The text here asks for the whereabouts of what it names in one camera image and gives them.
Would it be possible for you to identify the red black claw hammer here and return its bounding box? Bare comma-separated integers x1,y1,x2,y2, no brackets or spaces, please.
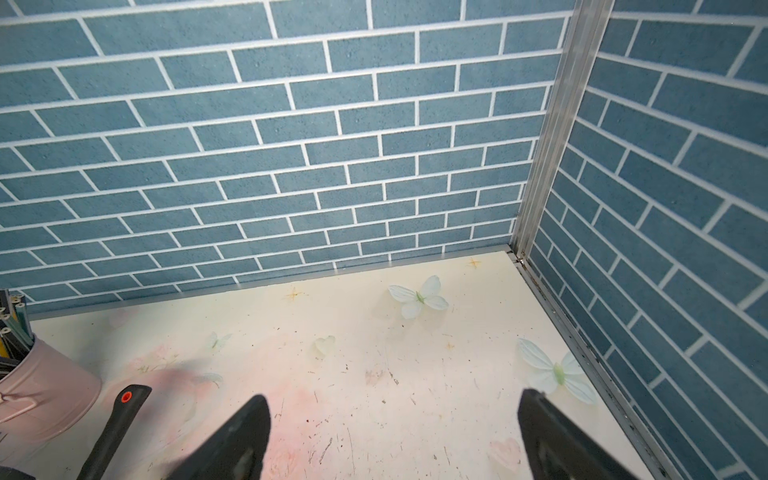
77,384,152,480

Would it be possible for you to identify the pink metal pencil bucket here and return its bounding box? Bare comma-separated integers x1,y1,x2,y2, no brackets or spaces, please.
1,338,102,443

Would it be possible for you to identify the aluminium corner post right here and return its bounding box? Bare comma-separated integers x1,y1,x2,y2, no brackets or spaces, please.
511,0,615,262

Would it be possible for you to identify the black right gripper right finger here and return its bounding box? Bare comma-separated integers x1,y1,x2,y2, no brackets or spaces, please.
517,389,635,480

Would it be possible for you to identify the bundle of coloured pencils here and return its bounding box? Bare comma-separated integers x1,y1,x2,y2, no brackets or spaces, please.
1,289,35,378

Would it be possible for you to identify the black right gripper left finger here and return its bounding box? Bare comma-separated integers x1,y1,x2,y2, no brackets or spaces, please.
167,395,271,480

